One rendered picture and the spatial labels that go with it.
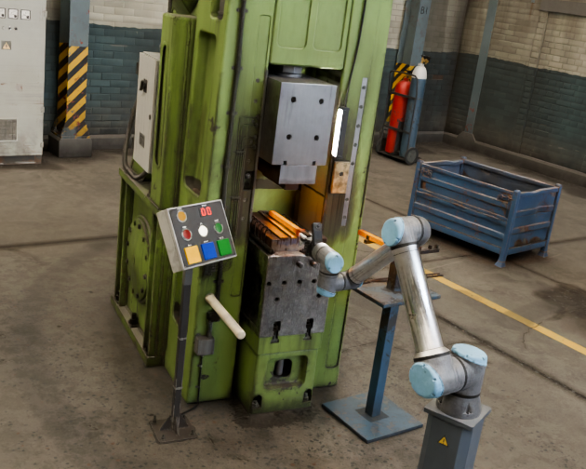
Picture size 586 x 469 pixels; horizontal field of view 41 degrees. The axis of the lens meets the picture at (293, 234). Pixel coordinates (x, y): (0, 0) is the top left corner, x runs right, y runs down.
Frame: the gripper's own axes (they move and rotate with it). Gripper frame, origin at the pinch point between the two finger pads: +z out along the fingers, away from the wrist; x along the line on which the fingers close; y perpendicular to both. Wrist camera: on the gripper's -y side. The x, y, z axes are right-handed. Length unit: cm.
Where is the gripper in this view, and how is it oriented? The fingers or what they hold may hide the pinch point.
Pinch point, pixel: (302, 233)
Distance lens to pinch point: 390.5
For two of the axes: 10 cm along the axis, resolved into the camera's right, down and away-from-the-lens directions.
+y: -1.2, 9.4, 3.2
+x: 9.0, -0.3, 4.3
